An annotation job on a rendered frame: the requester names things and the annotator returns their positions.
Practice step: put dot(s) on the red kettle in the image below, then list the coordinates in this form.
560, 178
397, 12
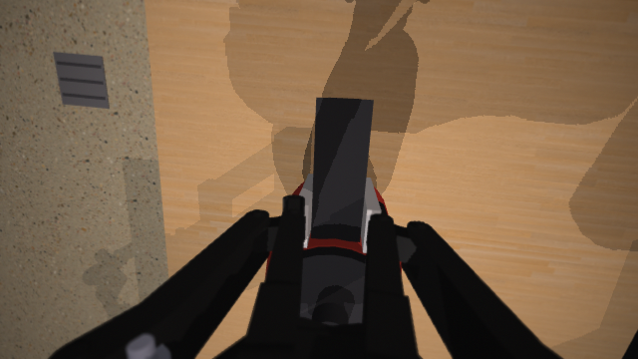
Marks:
333, 272

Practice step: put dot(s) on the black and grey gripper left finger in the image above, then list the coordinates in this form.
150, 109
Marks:
178, 318

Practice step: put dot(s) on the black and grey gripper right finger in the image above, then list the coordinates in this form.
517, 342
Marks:
473, 322

